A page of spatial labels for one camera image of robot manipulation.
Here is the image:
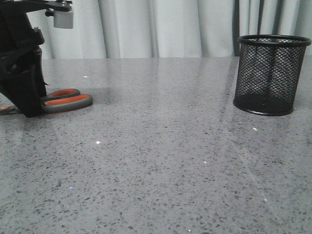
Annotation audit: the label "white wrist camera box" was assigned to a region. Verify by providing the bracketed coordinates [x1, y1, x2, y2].
[54, 7, 74, 29]

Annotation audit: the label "orange and grey scissors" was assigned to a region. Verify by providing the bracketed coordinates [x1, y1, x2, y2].
[0, 88, 94, 116]

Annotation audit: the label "grey curtain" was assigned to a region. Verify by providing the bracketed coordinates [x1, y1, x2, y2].
[28, 0, 312, 59]

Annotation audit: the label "black mesh pen bucket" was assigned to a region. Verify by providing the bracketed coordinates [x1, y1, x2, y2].
[233, 35, 312, 116]

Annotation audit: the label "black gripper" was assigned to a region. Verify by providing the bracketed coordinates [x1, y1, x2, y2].
[0, 0, 73, 117]

